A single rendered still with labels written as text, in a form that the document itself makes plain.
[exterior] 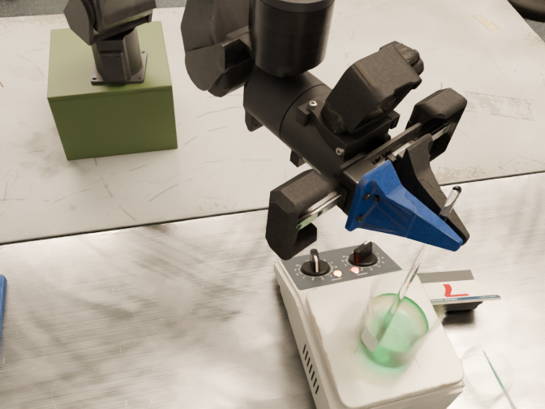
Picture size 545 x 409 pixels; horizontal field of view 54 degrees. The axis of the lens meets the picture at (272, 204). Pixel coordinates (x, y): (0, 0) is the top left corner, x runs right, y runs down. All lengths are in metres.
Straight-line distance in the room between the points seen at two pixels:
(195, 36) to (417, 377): 0.35
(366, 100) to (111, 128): 0.45
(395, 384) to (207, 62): 0.32
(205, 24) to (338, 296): 0.28
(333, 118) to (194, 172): 0.39
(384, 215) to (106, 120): 0.44
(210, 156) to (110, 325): 0.27
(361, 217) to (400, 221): 0.03
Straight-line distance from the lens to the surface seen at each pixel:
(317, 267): 0.58
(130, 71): 0.70
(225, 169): 0.74
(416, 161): 0.39
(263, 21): 0.39
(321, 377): 0.52
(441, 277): 0.69
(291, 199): 0.34
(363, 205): 0.38
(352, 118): 0.37
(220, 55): 0.43
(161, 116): 0.73
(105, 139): 0.75
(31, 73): 0.94
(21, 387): 0.62
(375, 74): 0.36
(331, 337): 0.52
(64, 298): 0.65
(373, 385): 0.51
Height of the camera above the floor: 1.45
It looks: 51 degrees down
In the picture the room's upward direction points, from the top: 6 degrees clockwise
